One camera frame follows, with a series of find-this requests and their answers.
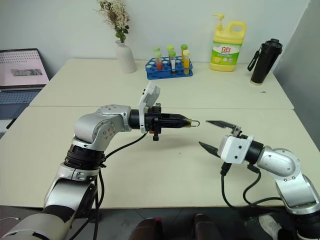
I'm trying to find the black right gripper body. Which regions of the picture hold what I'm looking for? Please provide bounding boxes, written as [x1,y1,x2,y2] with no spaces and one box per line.
[230,125,250,140]

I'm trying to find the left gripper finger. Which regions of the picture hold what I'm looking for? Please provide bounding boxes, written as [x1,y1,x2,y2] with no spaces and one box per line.
[161,121,192,130]
[161,113,191,123]

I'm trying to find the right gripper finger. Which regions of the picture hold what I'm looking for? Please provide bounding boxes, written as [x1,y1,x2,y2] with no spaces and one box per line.
[198,141,221,159]
[205,120,239,131]

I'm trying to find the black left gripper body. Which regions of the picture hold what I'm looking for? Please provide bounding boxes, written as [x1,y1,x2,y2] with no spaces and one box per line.
[144,102,164,142]

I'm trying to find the blue test tube rack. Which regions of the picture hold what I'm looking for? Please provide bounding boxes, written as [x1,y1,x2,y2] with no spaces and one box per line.
[144,56,195,81]

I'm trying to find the green-capped tube white label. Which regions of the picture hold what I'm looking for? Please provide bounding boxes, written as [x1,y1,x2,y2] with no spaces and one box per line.
[168,50,177,76]

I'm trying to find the yellow-capped tube yellow liquid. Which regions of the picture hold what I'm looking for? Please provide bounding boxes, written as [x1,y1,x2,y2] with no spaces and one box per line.
[182,49,191,76]

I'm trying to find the green-capped tube orange liquid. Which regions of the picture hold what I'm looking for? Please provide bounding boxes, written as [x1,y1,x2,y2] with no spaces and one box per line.
[153,51,164,72]

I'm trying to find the white ceramic vase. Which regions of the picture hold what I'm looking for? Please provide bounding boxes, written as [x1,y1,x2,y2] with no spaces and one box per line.
[114,39,138,74]

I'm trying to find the yellow dish soap bottle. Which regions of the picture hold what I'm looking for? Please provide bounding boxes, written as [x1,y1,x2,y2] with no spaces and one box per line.
[208,13,248,73]

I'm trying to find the dark rounded shape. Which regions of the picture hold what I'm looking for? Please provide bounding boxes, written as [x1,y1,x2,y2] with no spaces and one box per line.
[129,216,165,240]
[193,213,222,240]

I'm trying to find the white shoe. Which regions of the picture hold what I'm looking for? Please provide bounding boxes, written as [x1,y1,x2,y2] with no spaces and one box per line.
[258,214,284,239]

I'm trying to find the dried flower bouquet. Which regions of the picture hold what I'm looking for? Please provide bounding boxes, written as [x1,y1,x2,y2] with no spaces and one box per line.
[93,0,131,44]

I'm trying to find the open laptop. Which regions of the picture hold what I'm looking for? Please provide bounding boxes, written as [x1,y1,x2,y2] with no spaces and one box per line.
[0,48,51,120]

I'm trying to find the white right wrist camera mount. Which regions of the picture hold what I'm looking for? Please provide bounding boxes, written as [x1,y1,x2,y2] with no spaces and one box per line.
[216,134,255,165]

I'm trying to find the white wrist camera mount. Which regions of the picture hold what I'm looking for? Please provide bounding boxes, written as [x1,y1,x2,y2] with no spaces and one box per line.
[216,134,255,165]
[138,81,162,134]

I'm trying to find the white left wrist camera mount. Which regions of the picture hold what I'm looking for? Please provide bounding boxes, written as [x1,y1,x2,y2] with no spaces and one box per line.
[138,81,162,134]

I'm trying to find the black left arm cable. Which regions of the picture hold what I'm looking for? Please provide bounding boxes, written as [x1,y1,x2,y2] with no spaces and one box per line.
[92,131,150,240]

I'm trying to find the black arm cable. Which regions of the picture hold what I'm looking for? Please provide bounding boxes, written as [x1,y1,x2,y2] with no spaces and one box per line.
[219,161,286,210]
[242,163,285,206]
[92,131,150,240]

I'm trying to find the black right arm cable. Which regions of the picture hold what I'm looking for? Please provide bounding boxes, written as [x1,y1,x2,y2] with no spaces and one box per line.
[219,161,286,210]
[242,163,285,206]

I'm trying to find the black tumbler with strap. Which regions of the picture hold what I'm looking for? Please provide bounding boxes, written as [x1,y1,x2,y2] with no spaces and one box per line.
[247,38,284,86]

